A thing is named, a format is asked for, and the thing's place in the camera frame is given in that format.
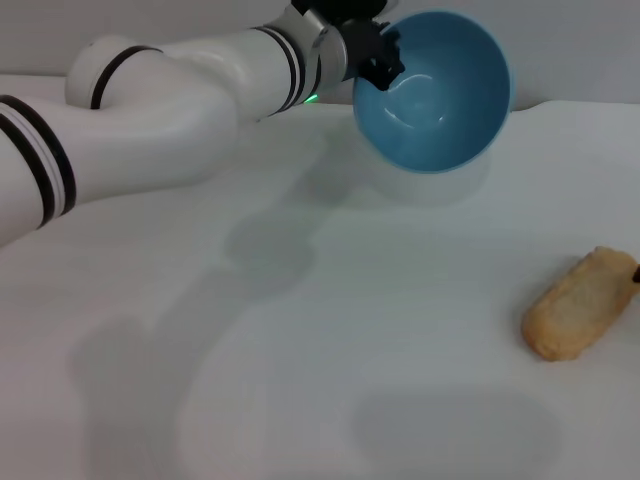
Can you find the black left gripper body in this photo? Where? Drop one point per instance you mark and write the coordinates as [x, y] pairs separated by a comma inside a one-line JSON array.
[[357, 45]]

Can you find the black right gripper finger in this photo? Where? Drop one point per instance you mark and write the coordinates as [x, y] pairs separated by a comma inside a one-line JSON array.
[[636, 276]]

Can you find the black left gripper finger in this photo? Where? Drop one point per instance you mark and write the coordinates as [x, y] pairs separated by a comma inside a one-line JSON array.
[[387, 65]]

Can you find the ridged orange bread loaf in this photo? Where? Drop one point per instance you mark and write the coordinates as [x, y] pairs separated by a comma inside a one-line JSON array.
[[580, 310]]

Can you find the blue bowl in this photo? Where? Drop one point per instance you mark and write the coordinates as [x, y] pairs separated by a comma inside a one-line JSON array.
[[440, 110]]

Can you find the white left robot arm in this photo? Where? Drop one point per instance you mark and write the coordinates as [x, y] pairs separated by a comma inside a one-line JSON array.
[[150, 130]]

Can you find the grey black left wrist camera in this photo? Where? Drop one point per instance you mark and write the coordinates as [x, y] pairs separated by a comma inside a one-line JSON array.
[[345, 7]]

